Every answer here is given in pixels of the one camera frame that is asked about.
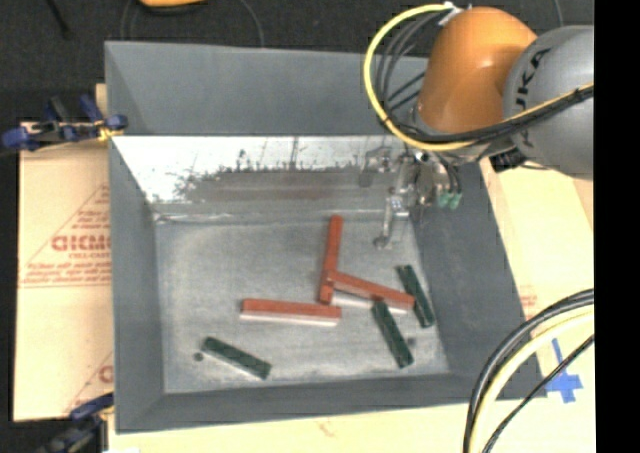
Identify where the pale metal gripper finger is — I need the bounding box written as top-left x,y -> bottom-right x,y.
358,148 -> 397,188
373,196 -> 412,250

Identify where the red-brown flat block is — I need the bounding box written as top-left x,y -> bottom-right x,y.
316,214 -> 346,305
327,268 -> 417,316
238,297 -> 344,329

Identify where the dark green flat block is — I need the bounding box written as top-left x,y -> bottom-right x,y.
369,299 -> 416,370
200,335 -> 273,382
395,264 -> 437,329

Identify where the grey metal bin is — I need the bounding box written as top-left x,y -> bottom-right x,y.
103,39 -> 546,433

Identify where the brown cardboard board red print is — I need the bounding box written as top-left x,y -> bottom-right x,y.
12,134 -> 117,423

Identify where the black cylinder on white bracket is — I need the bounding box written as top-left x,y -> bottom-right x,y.
489,148 -> 524,173

